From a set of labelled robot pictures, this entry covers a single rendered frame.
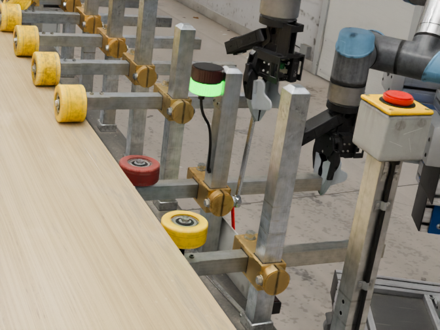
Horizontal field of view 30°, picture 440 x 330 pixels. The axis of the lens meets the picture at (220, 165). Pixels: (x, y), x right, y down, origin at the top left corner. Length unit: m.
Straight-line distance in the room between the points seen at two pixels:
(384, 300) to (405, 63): 1.12
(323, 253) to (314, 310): 1.44
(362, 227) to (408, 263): 2.30
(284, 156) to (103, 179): 0.36
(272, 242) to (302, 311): 1.55
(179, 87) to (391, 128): 0.80
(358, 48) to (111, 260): 0.71
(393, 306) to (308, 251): 1.19
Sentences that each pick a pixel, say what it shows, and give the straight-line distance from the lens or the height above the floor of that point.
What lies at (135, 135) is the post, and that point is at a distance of 2.07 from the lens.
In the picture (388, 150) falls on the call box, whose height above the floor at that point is 1.17.
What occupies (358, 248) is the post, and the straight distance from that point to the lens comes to 1.16.
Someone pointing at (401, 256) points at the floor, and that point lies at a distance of 3.49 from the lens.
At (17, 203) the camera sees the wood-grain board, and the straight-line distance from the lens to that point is 1.42.
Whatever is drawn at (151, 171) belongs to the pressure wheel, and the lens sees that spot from 1.57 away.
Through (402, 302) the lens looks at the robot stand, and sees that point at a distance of 2.72.
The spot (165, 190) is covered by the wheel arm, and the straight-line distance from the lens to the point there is 1.63.
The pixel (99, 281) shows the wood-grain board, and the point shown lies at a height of 0.90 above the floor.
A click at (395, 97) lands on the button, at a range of 1.08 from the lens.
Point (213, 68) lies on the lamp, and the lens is 1.52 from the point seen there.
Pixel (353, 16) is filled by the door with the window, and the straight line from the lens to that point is 5.60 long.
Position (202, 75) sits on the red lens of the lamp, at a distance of 1.51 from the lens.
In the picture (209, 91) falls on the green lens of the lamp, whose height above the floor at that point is 1.07.
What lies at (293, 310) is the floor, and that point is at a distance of 2.94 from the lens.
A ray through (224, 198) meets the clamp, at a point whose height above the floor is 0.86.
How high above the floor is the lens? 1.52
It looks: 22 degrees down
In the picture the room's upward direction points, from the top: 8 degrees clockwise
